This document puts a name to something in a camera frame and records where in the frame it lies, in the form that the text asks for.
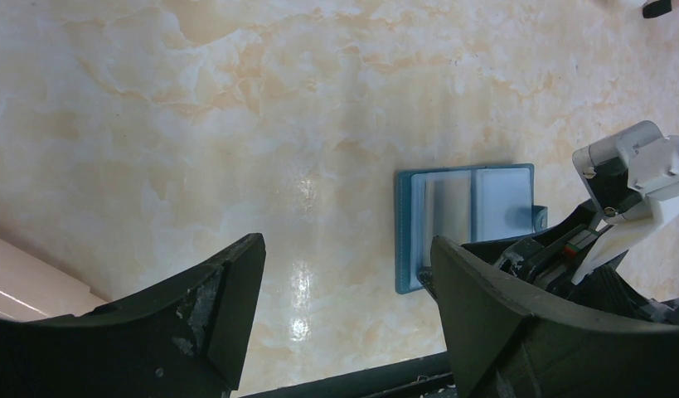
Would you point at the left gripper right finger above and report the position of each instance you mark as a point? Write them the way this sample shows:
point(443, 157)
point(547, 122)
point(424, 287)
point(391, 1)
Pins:
point(507, 338)

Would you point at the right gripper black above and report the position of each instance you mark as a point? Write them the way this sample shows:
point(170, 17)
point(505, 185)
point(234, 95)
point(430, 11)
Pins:
point(548, 259)

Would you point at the teal card holder wallet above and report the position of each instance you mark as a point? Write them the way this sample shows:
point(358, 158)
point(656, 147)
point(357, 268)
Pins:
point(465, 204)

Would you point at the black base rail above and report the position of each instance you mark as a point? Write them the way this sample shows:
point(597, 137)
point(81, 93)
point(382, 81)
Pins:
point(428, 376)

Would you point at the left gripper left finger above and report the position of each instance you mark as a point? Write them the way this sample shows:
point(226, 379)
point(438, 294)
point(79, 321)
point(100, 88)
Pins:
point(186, 336)

